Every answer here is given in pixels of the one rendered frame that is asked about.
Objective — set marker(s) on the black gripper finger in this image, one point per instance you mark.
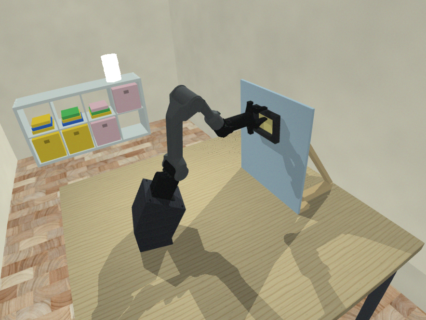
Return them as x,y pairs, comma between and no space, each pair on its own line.
257,109
258,122

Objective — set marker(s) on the light blue board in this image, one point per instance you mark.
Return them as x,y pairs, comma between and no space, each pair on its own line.
281,167

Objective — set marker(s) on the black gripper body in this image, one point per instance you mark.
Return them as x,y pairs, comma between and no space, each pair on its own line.
248,118

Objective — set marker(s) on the light wooden support stand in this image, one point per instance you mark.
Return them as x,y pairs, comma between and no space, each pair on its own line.
320,188

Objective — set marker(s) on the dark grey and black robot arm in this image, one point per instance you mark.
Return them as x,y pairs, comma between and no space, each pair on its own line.
174,166

